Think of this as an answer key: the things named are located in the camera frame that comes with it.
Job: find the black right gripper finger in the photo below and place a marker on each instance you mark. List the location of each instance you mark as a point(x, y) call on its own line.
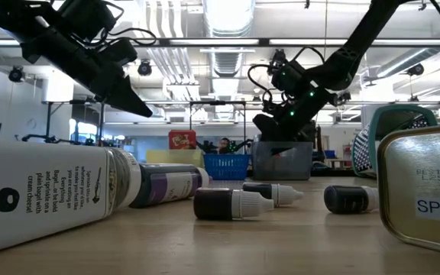
point(267, 130)

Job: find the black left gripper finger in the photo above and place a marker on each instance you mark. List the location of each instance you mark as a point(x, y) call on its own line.
point(124, 97)

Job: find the red Froot Loops box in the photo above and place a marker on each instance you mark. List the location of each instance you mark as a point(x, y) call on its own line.
point(182, 140)

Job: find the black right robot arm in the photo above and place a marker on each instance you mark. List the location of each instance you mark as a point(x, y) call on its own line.
point(357, 42)

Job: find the grey translucent plastic bin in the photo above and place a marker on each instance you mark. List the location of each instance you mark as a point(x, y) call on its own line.
point(281, 168)

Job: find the person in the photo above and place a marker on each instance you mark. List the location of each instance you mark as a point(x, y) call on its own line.
point(224, 145)

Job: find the blue plastic bin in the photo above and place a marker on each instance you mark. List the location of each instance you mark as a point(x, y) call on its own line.
point(225, 167)

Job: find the small white-capped dropper bottle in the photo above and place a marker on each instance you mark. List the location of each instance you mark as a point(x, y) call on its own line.
point(220, 204)
point(277, 194)
point(346, 199)

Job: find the teal-framed metal box grater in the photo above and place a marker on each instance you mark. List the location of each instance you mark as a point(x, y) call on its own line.
point(363, 153)

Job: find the yellow plastic bin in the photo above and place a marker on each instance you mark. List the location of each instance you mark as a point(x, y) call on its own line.
point(174, 157)

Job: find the purple-label dark extract bottle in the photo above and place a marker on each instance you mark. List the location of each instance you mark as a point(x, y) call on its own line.
point(166, 187)

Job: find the overhead beam with light strips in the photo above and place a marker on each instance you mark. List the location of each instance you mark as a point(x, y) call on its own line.
point(212, 42)

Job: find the white-label bagel seasoning jar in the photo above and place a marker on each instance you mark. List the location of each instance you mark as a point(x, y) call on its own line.
point(52, 191)

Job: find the gold spice tin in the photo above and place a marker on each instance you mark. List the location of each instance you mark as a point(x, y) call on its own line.
point(422, 183)

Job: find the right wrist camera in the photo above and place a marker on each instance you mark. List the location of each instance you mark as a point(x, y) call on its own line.
point(270, 107)

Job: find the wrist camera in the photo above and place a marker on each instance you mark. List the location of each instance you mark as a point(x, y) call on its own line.
point(86, 19)
point(270, 107)

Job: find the black ceiling-mounted camera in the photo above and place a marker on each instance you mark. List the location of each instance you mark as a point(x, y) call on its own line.
point(416, 69)
point(144, 68)
point(344, 97)
point(17, 73)

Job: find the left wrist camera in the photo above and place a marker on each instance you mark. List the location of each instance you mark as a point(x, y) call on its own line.
point(86, 19)

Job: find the black background workstation frame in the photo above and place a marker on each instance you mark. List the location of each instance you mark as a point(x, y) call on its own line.
point(216, 102)

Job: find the black overhead rig camera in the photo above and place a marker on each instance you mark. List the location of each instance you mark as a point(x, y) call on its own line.
point(278, 56)

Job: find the silver ceiling air duct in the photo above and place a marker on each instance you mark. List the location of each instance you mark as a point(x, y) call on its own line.
point(227, 19)

